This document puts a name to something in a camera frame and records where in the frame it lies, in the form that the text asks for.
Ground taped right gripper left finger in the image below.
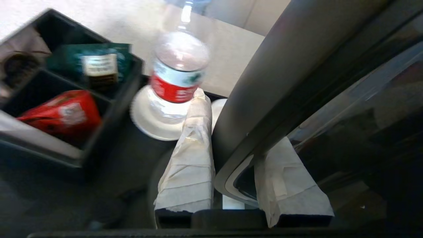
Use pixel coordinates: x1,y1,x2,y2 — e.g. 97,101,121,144
154,88,216,228

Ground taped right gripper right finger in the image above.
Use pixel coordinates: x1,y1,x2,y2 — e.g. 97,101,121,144
254,136,335,228

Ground black electric kettle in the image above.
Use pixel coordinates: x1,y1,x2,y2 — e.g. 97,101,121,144
211,0,423,232

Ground red-capped clear water bottle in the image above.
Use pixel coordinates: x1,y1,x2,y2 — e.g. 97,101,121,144
148,0,212,119

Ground green snack packet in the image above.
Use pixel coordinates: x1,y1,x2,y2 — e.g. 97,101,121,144
46,43,133,91

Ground black sachet holder box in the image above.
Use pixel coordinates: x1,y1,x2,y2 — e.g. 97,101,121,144
0,8,144,169

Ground red sachet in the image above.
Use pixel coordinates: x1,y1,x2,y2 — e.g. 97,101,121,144
17,89,102,136

